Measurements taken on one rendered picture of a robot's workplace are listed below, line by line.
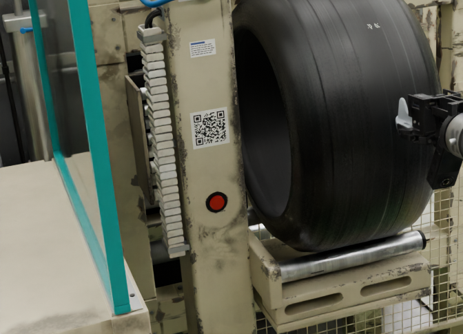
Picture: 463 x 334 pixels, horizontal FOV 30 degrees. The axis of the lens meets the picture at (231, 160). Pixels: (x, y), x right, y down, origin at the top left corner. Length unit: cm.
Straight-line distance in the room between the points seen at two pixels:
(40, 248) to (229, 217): 66
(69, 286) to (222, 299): 80
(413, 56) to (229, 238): 52
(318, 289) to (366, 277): 11
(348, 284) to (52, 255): 82
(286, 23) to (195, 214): 42
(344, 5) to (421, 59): 18
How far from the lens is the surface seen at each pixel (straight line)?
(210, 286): 183
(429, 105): 147
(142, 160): 213
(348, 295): 184
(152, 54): 163
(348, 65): 158
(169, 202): 173
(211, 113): 168
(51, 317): 103
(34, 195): 136
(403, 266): 189
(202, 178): 172
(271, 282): 173
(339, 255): 182
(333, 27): 162
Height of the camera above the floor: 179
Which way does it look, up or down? 22 degrees down
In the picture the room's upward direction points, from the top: 5 degrees counter-clockwise
